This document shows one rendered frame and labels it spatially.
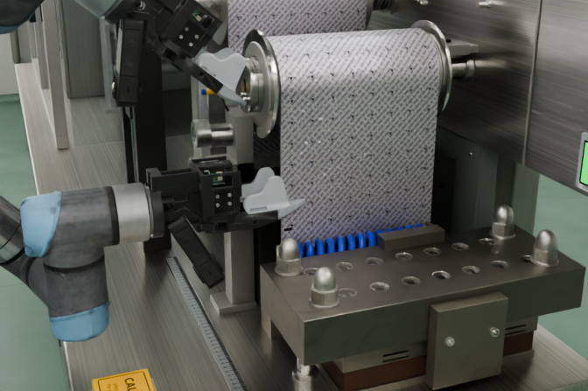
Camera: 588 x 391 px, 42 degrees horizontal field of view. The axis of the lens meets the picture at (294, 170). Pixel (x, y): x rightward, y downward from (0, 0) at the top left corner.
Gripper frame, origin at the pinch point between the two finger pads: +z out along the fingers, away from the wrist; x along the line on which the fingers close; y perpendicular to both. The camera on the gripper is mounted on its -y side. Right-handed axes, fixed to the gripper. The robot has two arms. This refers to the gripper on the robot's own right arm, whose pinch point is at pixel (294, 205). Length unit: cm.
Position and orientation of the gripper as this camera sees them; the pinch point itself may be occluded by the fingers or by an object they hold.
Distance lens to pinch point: 105.5
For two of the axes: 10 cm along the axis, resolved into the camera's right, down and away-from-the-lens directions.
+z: 9.4, -1.1, 3.3
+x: -3.5, -3.0, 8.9
